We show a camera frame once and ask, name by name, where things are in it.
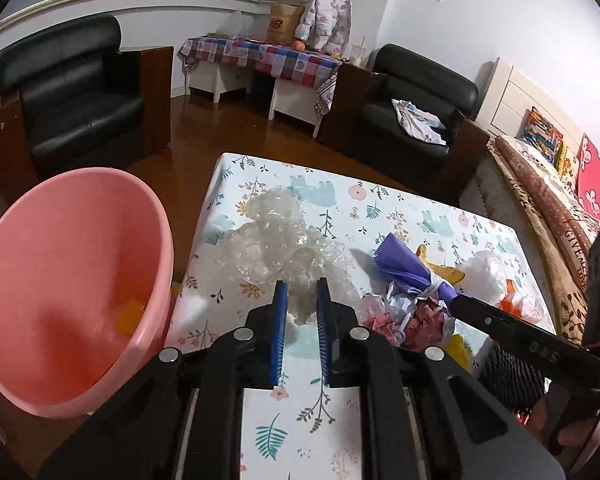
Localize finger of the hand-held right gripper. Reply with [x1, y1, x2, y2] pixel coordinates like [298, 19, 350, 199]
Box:
[450, 296, 600, 391]

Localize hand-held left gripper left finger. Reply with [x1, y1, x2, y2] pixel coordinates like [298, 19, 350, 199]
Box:
[37, 280, 289, 480]

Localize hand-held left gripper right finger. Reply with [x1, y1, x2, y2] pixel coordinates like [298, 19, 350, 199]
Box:
[316, 277, 567, 480]

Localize clear bubble wrap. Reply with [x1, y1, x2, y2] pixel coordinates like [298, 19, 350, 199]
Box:
[214, 187, 362, 327]

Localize pink plastic bucket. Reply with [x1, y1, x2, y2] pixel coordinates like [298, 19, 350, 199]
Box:
[0, 169, 175, 418]

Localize person's right hand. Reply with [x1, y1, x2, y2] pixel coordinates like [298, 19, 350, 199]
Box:
[530, 395, 600, 461]

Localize orange and white plastic bag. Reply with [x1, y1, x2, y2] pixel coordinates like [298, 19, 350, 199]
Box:
[497, 290, 552, 330]

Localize black mesh fabric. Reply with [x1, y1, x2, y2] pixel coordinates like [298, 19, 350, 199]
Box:
[480, 344, 548, 413]

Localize yellow wrapper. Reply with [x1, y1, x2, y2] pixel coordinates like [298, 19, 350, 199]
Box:
[439, 332, 474, 372]

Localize tan patterned blanket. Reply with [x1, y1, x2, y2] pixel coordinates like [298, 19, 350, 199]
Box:
[485, 145, 589, 342]

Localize crumpled pink paper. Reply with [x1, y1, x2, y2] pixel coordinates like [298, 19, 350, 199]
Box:
[359, 285, 457, 352]

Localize colourful pillows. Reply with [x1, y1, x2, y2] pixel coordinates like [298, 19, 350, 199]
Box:
[495, 136, 600, 281]

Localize floral tablecloth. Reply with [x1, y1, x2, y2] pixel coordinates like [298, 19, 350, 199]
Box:
[164, 152, 556, 480]

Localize orange scrap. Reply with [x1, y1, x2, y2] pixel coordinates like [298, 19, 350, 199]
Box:
[111, 297, 149, 339]

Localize colourful striped pillow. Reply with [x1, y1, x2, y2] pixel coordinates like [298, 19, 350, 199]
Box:
[522, 106, 567, 166]

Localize cream bed headboard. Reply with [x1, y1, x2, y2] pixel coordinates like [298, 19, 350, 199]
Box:
[475, 56, 600, 153]

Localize narrow black leather armchair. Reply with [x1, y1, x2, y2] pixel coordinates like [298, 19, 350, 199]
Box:
[317, 43, 491, 206]

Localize crumpled patterned cloth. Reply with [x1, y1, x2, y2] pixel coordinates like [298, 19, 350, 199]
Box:
[391, 98, 449, 146]

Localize hanging patterned cloth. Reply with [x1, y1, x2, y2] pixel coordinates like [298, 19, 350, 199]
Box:
[316, 67, 342, 119]

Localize checkered tablecloth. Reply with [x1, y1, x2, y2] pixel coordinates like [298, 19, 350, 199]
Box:
[179, 35, 344, 84]

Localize plastic cup with straw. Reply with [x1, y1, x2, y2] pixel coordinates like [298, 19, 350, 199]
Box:
[347, 36, 370, 67]

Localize brown paper bag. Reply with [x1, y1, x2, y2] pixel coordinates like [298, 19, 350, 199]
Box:
[266, 1, 306, 46]

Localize clear plastic bag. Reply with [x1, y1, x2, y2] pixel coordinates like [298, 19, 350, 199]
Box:
[220, 9, 261, 41]

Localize wide black leather armchair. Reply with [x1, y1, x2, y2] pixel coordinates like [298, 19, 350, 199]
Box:
[0, 14, 175, 192]

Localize pink patterned jacket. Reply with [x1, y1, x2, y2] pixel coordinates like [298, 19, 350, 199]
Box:
[294, 0, 354, 54]

